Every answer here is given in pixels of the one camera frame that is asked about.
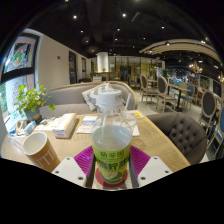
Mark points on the green-labelled clear drink bottle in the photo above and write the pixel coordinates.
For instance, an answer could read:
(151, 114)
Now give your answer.
(111, 146)

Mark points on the dark-framed window with stickers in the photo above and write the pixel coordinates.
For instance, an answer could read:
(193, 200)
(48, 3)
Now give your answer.
(18, 76)

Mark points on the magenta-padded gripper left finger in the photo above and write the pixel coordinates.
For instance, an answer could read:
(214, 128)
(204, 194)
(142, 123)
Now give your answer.
(68, 170)

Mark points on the grey tufted armchair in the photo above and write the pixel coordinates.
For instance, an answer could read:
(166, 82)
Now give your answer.
(181, 133)

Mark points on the group of dining chairs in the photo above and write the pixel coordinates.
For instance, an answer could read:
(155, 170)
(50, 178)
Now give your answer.
(163, 90)

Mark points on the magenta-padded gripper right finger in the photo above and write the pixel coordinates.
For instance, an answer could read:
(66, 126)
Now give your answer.
(155, 169)

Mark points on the brown mug with white inside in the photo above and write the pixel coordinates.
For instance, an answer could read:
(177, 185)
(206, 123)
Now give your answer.
(41, 155)

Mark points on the grey curved sofa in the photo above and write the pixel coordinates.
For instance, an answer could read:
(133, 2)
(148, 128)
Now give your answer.
(66, 96)

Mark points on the white tissue box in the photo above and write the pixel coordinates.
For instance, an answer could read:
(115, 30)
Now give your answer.
(63, 125)

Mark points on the small blue white carton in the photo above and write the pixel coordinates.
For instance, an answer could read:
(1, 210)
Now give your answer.
(30, 127)

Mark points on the yellow paper card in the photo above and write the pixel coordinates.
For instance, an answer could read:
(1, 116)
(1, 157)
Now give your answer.
(136, 114)

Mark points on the white paper napkin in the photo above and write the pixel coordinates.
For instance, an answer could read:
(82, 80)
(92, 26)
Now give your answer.
(83, 129)

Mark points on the group of ceiling lights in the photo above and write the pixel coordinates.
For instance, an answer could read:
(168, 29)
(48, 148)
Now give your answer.
(124, 15)

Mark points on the blue white flat packet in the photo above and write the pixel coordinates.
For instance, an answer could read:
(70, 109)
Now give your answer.
(89, 120)

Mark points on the green potted plant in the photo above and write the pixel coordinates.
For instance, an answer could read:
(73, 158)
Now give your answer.
(30, 98)

